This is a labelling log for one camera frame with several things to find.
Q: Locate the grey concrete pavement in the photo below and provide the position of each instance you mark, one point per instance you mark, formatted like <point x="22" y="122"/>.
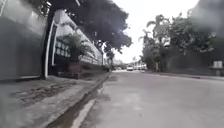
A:
<point x="36" y="100"/>

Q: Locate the row of trees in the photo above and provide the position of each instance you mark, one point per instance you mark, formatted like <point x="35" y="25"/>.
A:
<point x="180" y="43"/>

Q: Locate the pale sign box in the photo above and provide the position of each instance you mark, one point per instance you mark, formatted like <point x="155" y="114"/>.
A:
<point x="217" y="64"/>

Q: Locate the pale kerb with gutter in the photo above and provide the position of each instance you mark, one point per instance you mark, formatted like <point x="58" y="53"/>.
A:
<point x="78" y="111"/>

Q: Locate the large dark tree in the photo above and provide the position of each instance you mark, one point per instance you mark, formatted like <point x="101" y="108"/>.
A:
<point x="100" y="20"/>

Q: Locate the grey wall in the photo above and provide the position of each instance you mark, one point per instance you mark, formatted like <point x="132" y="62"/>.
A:
<point x="20" y="43"/>

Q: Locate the white vehicle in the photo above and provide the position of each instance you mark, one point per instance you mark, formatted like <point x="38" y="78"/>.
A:
<point x="129" y="68"/>

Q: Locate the building with white frame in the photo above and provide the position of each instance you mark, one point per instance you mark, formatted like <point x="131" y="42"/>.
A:
<point x="71" y="40"/>

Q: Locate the palm bush in planter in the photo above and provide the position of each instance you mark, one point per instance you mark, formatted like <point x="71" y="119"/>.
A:
<point x="76" y="50"/>

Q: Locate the grey asphalt road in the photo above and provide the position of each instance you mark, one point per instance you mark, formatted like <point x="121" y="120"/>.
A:
<point x="150" y="103"/>

